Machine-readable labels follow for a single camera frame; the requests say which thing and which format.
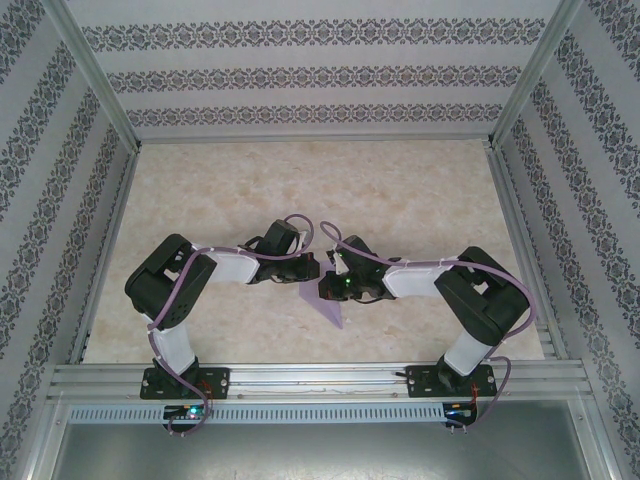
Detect purple paper sheet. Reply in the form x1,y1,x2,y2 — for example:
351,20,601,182
298,259,346,330

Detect grey metal sheet panel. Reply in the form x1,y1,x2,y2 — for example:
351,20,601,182
49,422,609,480

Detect small circuit board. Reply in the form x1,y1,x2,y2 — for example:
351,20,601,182
443,402,479,426

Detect circuit board with green light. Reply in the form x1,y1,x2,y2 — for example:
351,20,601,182
163,404,209,421

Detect long aluminium base rail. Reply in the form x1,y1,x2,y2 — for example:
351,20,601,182
47,357,594,401

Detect aluminium back rail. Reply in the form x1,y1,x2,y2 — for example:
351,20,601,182
137,128,496,147

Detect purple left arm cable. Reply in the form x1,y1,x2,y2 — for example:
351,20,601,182
147,212,316,436

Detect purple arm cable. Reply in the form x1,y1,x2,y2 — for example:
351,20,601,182
319,221,534,436
147,212,316,436

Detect grey slotted cable duct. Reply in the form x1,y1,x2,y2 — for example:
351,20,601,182
67,402,446,424

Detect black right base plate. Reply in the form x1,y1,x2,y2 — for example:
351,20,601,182
407,364,499,400

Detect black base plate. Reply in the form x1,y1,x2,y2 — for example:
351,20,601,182
407,364,499,400
138,367,232,401

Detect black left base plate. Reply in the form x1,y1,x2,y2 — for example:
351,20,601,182
138,367,232,401

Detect aluminium side rail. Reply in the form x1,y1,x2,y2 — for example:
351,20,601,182
485,147,570,361
67,147,144,366

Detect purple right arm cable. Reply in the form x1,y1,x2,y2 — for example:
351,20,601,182
319,221,534,436

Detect aluminium corner post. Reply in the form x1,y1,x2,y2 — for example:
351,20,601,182
487,0,591,149
47,0,144,154

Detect aluminium frame bar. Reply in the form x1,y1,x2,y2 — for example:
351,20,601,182
569,397,629,480
19,397,69,480

